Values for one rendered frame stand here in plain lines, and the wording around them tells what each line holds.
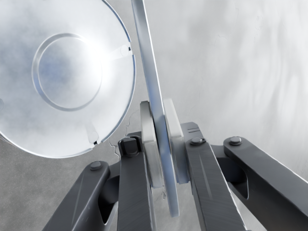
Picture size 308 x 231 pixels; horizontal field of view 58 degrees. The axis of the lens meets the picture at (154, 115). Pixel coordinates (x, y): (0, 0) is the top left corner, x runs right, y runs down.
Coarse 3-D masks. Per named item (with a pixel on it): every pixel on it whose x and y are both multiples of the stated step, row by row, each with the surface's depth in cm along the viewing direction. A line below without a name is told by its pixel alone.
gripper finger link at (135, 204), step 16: (128, 144) 14; (128, 160) 14; (144, 160) 13; (128, 176) 12; (144, 176) 12; (128, 192) 11; (144, 192) 11; (128, 208) 10; (144, 208) 10; (128, 224) 9; (144, 224) 9
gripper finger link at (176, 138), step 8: (168, 104) 19; (168, 112) 18; (168, 120) 17; (176, 120) 16; (168, 128) 16; (176, 128) 15; (168, 136) 17; (176, 136) 14; (176, 144) 14; (184, 144) 15; (176, 152) 15; (184, 152) 15; (176, 160) 15; (184, 160) 15; (176, 168) 15; (184, 168) 15; (176, 176) 15; (184, 176) 15
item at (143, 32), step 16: (144, 16) 17; (144, 32) 17; (144, 48) 17; (144, 64) 17; (160, 96) 17; (160, 112) 17; (160, 128) 18; (160, 144) 18; (160, 160) 19; (176, 192) 21; (176, 208) 22
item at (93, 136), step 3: (93, 132) 52; (96, 132) 52; (90, 135) 52; (93, 135) 52; (96, 135) 52; (90, 138) 52; (93, 138) 52; (96, 138) 53; (90, 141) 52; (93, 141) 52
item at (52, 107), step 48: (0, 0) 38; (48, 0) 42; (96, 0) 48; (0, 48) 38; (48, 48) 43; (96, 48) 50; (0, 96) 39; (48, 96) 44; (96, 96) 51; (48, 144) 46
